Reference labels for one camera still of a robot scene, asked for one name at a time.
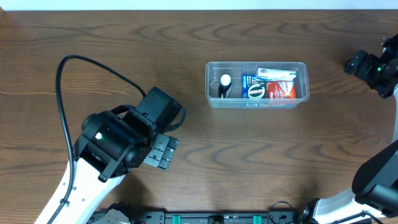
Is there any clear plastic container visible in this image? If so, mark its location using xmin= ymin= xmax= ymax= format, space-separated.
xmin=205 ymin=62 xmax=310 ymax=109

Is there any dark bottle white cap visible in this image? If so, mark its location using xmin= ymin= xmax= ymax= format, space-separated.
xmin=218 ymin=74 xmax=232 ymax=98

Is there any red small box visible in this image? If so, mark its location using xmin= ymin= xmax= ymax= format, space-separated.
xmin=267 ymin=82 xmax=297 ymax=99

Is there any blue fever patch box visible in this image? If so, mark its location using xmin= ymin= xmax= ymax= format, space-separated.
xmin=242 ymin=75 xmax=258 ymax=98

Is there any green round-label box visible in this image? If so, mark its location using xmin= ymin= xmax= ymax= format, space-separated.
xmin=244 ymin=82 xmax=267 ymax=99

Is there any white sachet packet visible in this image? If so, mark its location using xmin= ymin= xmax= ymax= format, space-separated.
xmin=256 ymin=68 xmax=296 ymax=82

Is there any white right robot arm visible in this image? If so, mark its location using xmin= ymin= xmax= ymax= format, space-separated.
xmin=296 ymin=36 xmax=397 ymax=223

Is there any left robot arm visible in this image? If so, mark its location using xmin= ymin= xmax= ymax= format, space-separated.
xmin=36 ymin=87 xmax=186 ymax=223

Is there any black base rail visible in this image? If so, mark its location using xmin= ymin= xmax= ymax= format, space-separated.
xmin=88 ymin=210 xmax=300 ymax=224

